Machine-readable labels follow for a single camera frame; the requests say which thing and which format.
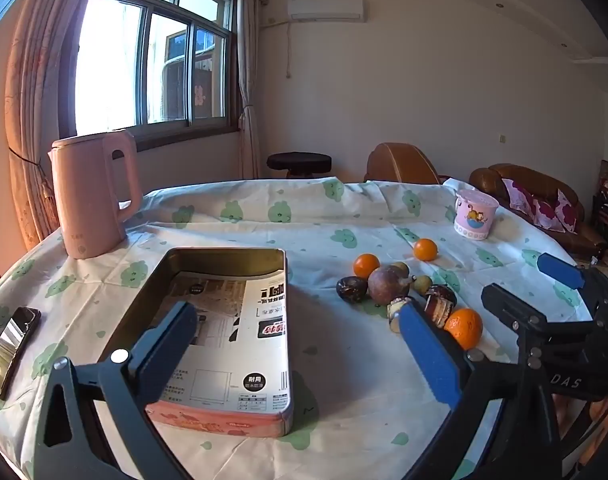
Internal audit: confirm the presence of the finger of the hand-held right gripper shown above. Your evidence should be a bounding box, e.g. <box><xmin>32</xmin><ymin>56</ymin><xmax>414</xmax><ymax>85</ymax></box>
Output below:
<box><xmin>481</xmin><ymin>283</ymin><xmax>593</xmax><ymax>347</ymax></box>
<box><xmin>537</xmin><ymin>253</ymin><xmax>608</xmax><ymax>322</ymax></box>

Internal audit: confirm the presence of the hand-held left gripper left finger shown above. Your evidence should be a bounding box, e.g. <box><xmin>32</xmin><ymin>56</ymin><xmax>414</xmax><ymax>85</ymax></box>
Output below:
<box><xmin>34</xmin><ymin>302</ymin><xmax>199</xmax><ymax>480</ymax></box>

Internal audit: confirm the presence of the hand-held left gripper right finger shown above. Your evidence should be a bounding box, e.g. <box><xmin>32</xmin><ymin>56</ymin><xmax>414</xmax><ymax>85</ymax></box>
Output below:
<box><xmin>398</xmin><ymin>301</ymin><xmax>580</xmax><ymax>480</ymax></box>

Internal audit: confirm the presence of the orange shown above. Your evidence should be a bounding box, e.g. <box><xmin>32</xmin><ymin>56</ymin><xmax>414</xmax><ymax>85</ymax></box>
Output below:
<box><xmin>444</xmin><ymin>308</ymin><xmax>484</xmax><ymax>351</ymax></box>
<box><xmin>413</xmin><ymin>238</ymin><xmax>439</xmax><ymax>262</ymax></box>
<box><xmin>354</xmin><ymin>253</ymin><xmax>381</xmax><ymax>279</ymax></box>

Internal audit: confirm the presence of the brown white banded piece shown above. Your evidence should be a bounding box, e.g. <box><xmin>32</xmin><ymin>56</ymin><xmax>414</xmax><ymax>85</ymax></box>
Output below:
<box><xmin>424</xmin><ymin>284</ymin><xmax>458</xmax><ymax>328</ymax></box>

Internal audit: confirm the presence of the round tan topped slice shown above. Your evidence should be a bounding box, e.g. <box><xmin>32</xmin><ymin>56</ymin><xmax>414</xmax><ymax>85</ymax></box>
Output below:
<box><xmin>388</xmin><ymin>296</ymin><xmax>409</xmax><ymax>333</ymax></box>

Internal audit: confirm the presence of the purple passion fruit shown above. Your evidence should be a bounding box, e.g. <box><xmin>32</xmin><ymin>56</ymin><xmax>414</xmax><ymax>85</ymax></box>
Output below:
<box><xmin>368</xmin><ymin>265</ymin><xmax>412</xmax><ymax>306</ymax></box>

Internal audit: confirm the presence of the rectangular metal tin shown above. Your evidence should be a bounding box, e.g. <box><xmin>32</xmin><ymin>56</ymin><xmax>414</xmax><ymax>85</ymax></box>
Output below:
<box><xmin>98</xmin><ymin>247</ymin><xmax>295</xmax><ymax>438</ymax></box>

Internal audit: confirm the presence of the printed paper liner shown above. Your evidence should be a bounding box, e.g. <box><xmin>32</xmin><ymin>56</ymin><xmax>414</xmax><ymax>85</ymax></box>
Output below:
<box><xmin>159</xmin><ymin>271</ymin><xmax>289</xmax><ymax>406</ymax></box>

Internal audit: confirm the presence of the pink floral cushion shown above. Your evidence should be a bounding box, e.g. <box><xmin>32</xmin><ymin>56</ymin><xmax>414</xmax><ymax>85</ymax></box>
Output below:
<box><xmin>501</xmin><ymin>178</ymin><xmax>577</xmax><ymax>233</ymax></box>

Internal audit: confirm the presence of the pink cartoon cup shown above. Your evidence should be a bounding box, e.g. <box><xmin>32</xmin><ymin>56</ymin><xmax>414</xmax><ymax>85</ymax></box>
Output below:
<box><xmin>454</xmin><ymin>190</ymin><xmax>500</xmax><ymax>241</ymax></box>

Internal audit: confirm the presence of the brown leather sofa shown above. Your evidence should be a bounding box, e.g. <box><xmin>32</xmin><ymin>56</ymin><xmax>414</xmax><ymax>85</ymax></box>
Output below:
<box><xmin>469</xmin><ymin>163</ymin><xmax>608</xmax><ymax>256</ymax></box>

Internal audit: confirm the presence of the black smartphone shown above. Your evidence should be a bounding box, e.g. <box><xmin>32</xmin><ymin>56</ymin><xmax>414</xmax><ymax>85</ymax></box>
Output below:
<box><xmin>0</xmin><ymin>306</ymin><xmax>42</xmax><ymax>401</ymax></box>

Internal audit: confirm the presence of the white green patterned tablecloth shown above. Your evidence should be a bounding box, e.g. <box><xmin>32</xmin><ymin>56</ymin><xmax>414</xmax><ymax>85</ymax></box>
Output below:
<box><xmin>0</xmin><ymin>176</ymin><xmax>608</xmax><ymax>480</ymax></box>

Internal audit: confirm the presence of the pink electric kettle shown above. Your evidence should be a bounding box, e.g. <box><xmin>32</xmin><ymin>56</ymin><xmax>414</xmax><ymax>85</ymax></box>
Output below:
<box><xmin>48</xmin><ymin>129</ymin><xmax>143</xmax><ymax>260</ymax></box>

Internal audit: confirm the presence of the brown leather armchair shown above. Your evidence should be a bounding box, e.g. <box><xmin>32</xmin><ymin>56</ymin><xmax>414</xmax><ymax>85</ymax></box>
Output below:
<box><xmin>365</xmin><ymin>142</ymin><xmax>442</xmax><ymax>185</ymax></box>

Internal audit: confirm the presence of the curtain tassel tieback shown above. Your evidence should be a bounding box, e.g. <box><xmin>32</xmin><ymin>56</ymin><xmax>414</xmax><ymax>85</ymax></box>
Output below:
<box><xmin>8</xmin><ymin>144</ymin><xmax>53</xmax><ymax>213</ymax></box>

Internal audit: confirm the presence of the dark round stool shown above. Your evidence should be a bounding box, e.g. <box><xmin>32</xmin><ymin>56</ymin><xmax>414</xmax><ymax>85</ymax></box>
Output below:
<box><xmin>267</xmin><ymin>152</ymin><xmax>333</xmax><ymax>179</ymax></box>

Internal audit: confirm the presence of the beige curtain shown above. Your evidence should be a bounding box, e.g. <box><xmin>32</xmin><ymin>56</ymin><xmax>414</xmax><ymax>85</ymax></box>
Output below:
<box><xmin>224</xmin><ymin>0</ymin><xmax>271</xmax><ymax>181</ymax></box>

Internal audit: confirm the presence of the sliding glass window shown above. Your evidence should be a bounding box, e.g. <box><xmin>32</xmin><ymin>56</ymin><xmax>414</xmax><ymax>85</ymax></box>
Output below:
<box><xmin>58</xmin><ymin>0</ymin><xmax>239</xmax><ymax>151</ymax></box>

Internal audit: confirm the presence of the orange patterned curtain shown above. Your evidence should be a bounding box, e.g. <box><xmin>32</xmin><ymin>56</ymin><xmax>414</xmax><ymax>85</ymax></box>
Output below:
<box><xmin>4</xmin><ymin>0</ymin><xmax>99</xmax><ymax>251</ymax></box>

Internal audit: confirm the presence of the white air conditioner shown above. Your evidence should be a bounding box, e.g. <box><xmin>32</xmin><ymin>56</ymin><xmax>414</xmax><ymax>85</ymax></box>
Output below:
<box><xmin>287</xmin><ymin>0</ymin><xmax>365</xmax><ymax>23</ymax></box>

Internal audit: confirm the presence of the white wall pipe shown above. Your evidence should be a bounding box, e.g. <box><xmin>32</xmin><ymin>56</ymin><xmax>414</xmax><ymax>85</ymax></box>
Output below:
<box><xmin>261</xmin><ymin>16</ymin><xmax>293</xmax><ymax>81</ymax></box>

